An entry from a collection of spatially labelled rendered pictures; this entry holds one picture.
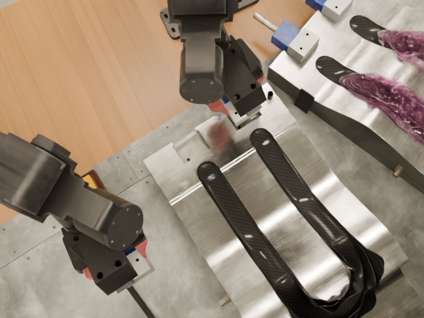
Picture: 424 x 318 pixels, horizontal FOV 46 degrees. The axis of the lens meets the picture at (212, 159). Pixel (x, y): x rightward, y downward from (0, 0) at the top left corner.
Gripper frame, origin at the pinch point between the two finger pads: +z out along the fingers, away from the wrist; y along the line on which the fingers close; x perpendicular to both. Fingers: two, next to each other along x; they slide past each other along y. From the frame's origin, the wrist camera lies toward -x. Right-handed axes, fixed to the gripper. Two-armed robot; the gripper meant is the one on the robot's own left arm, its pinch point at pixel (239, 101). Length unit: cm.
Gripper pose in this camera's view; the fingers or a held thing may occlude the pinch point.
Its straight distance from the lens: 83.0
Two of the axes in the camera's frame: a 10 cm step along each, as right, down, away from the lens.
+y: 8.3, -5.5, -0.3
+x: -4.5, -7.1, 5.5
